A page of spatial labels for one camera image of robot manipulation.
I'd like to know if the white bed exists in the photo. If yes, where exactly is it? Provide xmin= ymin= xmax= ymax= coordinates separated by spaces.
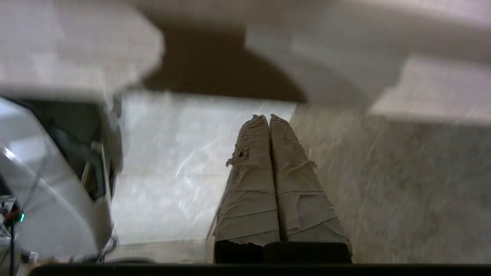
xmin=0 ymin=0 xmax=491 ymax=127

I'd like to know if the grey carpet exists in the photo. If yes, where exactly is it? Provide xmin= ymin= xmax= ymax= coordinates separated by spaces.
xmin=292 ymin=103 xmax=491 ymax=265

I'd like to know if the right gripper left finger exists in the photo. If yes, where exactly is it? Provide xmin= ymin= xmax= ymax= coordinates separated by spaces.
xmin=214 ymin=114 xmax=281 ymax=264

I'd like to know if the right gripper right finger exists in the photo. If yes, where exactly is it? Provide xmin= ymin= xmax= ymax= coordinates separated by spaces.
xmin=263 ymin=114 xmax=353 ymax=264

